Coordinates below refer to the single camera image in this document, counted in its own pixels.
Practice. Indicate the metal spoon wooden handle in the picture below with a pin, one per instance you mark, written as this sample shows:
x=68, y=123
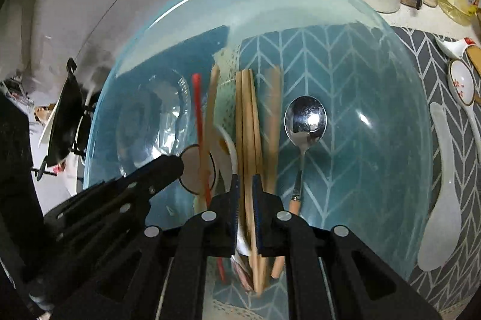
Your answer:
x=305, y=122

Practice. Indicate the red chopstick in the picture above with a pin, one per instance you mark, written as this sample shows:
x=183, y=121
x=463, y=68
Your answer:
x=204, y=173

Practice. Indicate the wooden spatula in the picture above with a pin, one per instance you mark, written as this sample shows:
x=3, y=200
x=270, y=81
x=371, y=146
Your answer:
x=473, y=53

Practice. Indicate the white plastic rice paddle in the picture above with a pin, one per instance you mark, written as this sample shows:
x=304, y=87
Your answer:
x=443, y=228

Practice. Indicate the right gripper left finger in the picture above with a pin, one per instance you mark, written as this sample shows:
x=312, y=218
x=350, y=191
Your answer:
x=163, y=276

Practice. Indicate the white spoon red handle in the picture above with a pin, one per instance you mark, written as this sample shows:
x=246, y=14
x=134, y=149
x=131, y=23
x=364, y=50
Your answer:
x=456, y=49

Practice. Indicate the wooden chopstick pair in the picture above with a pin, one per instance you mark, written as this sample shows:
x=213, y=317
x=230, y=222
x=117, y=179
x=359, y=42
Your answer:
x=257, y=264

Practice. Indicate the white spoon floral small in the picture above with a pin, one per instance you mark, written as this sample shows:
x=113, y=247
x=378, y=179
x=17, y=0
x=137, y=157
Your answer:
x=461, y=85

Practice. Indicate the black wok pan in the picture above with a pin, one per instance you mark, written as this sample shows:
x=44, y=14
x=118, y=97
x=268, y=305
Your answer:
x=70, y=124

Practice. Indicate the grey chevron table mat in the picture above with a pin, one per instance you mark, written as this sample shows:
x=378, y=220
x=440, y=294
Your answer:
x=394, y=134

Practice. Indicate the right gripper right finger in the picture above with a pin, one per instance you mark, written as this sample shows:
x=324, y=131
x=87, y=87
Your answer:
x=331, y=274

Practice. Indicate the white spoon yellow pattern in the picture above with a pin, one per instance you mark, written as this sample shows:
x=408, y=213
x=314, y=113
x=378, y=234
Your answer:
x=227, y=162

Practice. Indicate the blue transparent plastic basin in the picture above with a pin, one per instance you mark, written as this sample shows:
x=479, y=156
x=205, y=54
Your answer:
x=146, y=105

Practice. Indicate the white spoon red flowers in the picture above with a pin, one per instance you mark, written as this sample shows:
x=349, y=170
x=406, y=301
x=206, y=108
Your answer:
x=190, y=179

